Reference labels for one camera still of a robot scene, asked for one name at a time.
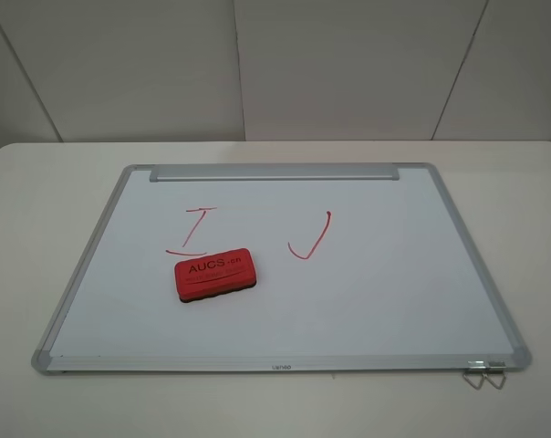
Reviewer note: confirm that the metal binder clip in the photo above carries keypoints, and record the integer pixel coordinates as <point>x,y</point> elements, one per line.
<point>495,374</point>
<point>475,374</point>

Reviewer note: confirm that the red felt whiteboard eraser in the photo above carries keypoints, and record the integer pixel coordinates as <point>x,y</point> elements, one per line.
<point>214,275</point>

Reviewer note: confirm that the white aluminium-framed whiteboard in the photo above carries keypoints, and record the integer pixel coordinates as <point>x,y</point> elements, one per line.
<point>360,266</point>

